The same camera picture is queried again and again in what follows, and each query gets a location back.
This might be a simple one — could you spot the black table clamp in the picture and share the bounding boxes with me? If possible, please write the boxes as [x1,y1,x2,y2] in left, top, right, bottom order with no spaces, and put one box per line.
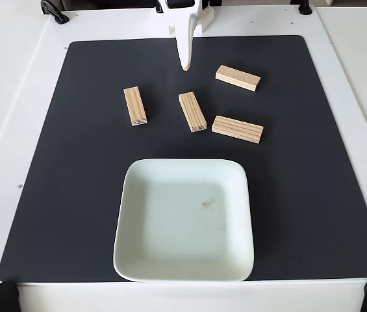
[298,0,313,16]
[40,0,70,25]

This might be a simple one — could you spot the pale green square plate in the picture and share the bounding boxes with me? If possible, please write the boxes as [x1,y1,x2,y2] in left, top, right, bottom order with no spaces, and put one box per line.
[112,158,255,283]

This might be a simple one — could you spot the wooden block with pen mark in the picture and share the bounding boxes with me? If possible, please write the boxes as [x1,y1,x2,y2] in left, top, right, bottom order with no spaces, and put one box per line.
[123,86,148,127]

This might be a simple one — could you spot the black rubber mat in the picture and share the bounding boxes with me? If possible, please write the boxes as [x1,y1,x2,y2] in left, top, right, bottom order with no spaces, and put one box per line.
[0,34,367,283]

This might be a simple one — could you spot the wooden block dark grain lines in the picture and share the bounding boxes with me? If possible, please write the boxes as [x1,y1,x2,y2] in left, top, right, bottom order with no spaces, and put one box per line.
[178,91,208,134]

